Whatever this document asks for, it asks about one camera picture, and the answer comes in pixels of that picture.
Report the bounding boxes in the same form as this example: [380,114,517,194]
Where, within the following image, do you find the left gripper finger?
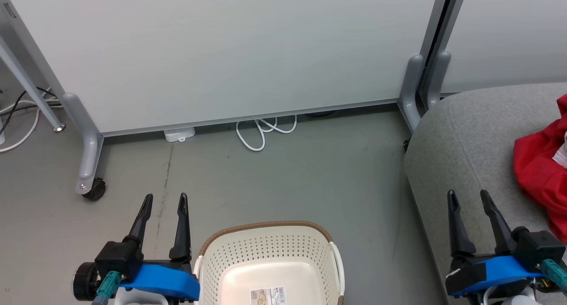
[169,193,192,261]
[128,193,154,249]

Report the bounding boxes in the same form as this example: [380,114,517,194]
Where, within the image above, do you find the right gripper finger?
[480,189,517,255]
[447,190,477,259]

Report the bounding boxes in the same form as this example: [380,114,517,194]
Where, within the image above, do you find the left gripper body black blue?
[73,239,201,303]

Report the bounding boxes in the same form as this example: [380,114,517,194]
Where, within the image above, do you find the right gripper body black blue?
[445,228,567,297]

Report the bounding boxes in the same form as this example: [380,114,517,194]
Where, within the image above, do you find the red fleece garment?
[513,94,567,243]

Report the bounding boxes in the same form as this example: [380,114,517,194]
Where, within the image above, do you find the cream perforated laundry basket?
[194,221,345,305]

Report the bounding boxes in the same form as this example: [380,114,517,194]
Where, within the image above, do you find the grey fabric sofa seat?
[404,83,567,305]

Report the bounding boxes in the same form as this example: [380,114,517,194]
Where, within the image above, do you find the black caster wheel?
[82,178,107,202]

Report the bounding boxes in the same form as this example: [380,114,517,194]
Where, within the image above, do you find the grey partition foot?
[426,51,451,110]
[62,93,105,195]
[398,54,425,133]

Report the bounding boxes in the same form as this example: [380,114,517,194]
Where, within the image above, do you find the printed barcode label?
[249,286,287,305]

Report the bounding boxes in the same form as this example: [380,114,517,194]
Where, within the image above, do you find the grey metal table leg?
[0,36,66,133]

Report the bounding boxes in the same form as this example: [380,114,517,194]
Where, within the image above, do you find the wide white partition panel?
[0,0,457,137]

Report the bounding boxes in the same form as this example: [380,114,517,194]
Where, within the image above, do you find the narrow white partition panel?
[436,0,567,95]

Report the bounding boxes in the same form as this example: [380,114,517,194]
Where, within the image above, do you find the teal connector cable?
[538,259,567,297]
[91,271,122,305]

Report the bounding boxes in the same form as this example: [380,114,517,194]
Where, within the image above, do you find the white looped cable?
[235,115,298,152]

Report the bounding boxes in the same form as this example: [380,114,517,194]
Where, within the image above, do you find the white floor cable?
[0,99,62,153]

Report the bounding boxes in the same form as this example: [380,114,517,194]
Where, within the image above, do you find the black floor cables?
[0,87,58,135]

